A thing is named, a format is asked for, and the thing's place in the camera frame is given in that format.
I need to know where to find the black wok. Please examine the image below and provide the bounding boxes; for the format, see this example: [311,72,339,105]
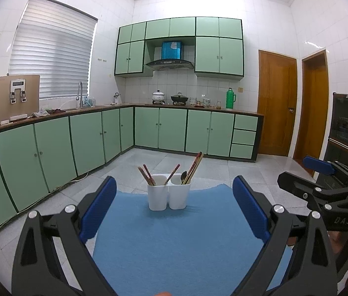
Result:
[170,92,190,105]

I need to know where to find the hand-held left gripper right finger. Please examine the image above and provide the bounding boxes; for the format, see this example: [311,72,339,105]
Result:
[232,176,338,296]

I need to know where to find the blue table mat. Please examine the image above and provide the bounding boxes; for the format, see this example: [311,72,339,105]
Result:
[92,183,294,296]

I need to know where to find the wooden door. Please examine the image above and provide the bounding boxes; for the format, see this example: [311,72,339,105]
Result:
[258,49,298,158]
[293,49,329,169]

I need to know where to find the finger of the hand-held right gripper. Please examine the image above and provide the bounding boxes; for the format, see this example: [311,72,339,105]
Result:
[302,156,348,181]
[277,172,348,232]

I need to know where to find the red floral chopstick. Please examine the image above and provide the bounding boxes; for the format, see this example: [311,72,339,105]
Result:
[143,164,156,186]
[138,166,154,187]

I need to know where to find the white two-compartment utensil holder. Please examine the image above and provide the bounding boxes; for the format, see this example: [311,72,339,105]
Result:
[147,173,192,212]

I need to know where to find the wooden chopsticks bundle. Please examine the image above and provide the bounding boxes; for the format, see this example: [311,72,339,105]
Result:
[187,152,202,183]

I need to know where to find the black glass-front cabinet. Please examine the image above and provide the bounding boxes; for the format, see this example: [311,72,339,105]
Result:
[322,92,348,173]

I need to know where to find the white window blind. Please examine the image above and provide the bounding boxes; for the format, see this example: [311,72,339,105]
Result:
[8,0,98,100]

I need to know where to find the crumpled cloth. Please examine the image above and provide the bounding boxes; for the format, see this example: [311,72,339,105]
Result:
[30,108,51,118]

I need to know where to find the plain bamboo chopstick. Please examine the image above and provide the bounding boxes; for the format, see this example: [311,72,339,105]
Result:
[190,154,205,181]
[185,151,200,182]

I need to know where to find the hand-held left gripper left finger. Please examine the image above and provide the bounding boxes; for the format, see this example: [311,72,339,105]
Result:
[11,176,118,296]

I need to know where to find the green base kitchen cabinets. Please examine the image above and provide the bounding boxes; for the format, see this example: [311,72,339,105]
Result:
[0,105,264,244]

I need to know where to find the green thermos flask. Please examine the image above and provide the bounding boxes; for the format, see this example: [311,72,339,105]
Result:
[226,88,237,109]

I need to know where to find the brown water purifier panel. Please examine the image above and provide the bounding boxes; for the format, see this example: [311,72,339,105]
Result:
[0,74,41,121]

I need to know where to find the black chopstick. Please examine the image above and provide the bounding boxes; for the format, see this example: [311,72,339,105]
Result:
[189,153,203,182]

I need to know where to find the chrome sink faucet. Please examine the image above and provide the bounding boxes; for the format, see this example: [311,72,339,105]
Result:
[76,81,84,108]

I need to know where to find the range hood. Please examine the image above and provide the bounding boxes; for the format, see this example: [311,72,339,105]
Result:
[145,41,194,71]

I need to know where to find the green wall kitchen cabinets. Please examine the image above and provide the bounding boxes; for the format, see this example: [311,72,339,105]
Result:
[114,16,245,79]

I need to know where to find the red striped chopstick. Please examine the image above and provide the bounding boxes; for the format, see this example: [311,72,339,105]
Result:
[165,164,181,186]

